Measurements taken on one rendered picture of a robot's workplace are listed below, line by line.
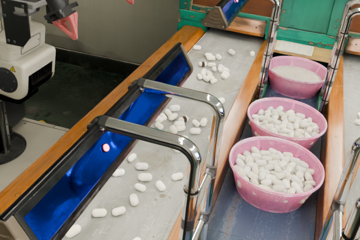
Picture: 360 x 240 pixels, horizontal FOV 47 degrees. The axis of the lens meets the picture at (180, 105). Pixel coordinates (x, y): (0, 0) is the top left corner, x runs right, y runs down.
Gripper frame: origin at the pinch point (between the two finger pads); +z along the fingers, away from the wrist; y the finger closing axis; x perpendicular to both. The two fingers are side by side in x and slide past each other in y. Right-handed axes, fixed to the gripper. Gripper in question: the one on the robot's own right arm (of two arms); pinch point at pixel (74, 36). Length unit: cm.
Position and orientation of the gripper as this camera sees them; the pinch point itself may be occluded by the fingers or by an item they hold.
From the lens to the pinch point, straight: 131.6
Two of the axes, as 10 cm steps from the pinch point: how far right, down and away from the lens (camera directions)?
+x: -8.9, 2.1, 4.1
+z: 3.7, 8.7, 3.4
